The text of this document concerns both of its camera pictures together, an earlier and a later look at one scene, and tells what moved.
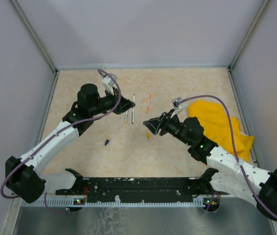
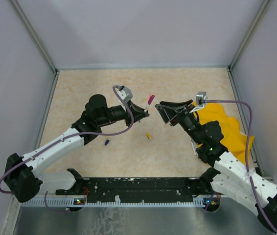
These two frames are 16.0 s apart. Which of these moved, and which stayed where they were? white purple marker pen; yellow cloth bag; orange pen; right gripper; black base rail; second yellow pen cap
Moved: right gripper; white purple marker pen
Stayed: black base rail; second yellow pen cap; orange pen; yellow cloth bag
